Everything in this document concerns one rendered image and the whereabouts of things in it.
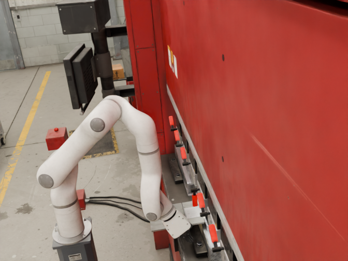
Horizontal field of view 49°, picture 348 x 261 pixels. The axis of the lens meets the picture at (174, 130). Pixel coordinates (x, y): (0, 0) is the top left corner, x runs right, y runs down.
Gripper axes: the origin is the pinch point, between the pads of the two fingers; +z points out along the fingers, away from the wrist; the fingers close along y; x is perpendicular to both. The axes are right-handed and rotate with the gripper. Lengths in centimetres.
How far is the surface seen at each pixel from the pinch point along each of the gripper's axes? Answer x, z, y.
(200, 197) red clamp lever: -16.6, -21.1, 17.1
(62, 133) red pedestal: 182, -53, -59
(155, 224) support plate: 14.6, -8.7, -10.7
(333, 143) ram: -112, -62, 43
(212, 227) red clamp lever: -35.7, -18.3, 15.2
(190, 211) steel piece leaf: 19.4, -0.4, 6.1
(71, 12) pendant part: 101, -118, 17
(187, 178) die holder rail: 54, -1, 13
